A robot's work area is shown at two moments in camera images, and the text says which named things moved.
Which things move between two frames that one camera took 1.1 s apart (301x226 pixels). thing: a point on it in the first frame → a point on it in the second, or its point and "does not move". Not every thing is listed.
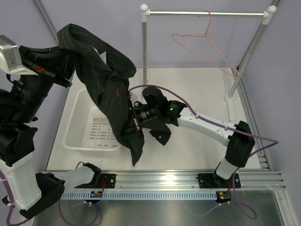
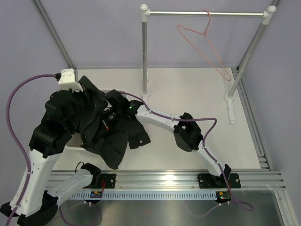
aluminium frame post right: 268,15 does not move
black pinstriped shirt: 106,72 → 111,145
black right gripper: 136,118 → 106,124
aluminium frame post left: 47,20 does not move
